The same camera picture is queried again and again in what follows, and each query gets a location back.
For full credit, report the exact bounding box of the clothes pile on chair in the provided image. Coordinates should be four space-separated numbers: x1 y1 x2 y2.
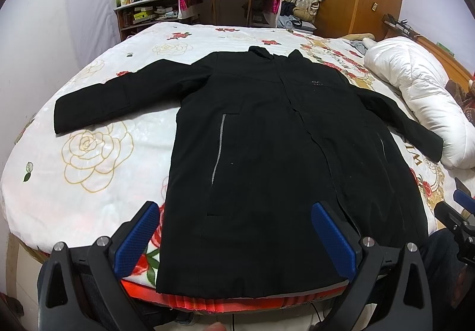
277 1 316 34

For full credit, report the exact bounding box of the wooden headboard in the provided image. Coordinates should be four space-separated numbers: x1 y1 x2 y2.
410 32 474 90

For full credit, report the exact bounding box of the floral white bed blanket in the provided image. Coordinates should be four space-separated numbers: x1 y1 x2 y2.
0 21 475 313

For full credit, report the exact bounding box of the wooden shelf with clutter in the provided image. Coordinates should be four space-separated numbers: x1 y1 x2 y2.
114 0 179 41

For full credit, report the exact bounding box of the wooden desk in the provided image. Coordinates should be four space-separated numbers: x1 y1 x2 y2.
179 0 282 28

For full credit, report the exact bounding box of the black winter coat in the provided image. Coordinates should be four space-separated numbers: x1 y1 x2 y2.
54 47 443 299

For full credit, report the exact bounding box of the white puffy duvet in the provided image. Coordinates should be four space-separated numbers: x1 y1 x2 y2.
364 37 475 169

